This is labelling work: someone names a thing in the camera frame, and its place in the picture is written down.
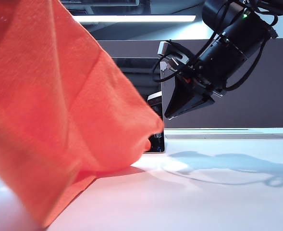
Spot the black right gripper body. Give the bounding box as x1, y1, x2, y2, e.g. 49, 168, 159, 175
170, 54, 226, 100

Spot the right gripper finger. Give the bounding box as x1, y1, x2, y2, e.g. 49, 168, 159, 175
163, 76, 208, 118
167, 95, 215, 120

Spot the orange microfibre cloth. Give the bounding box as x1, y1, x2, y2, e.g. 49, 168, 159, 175
0, 0, 165, 229

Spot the rectangular standing mirror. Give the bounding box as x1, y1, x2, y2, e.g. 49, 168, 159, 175
112, 57, 166, 154

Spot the wide grey-brown desk partition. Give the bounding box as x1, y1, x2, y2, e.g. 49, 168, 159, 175
95, 38, 283, 129

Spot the long ceiling light strip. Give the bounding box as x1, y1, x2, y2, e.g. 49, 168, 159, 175
71, 14, 197, 23

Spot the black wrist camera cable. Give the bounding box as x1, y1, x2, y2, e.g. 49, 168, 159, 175
152, 56, 180, 84

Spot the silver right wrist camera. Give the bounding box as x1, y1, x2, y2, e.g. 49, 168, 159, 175
157, 40, 190, 70

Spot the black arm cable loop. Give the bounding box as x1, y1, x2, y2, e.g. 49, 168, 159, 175
224, 38, 264, 91

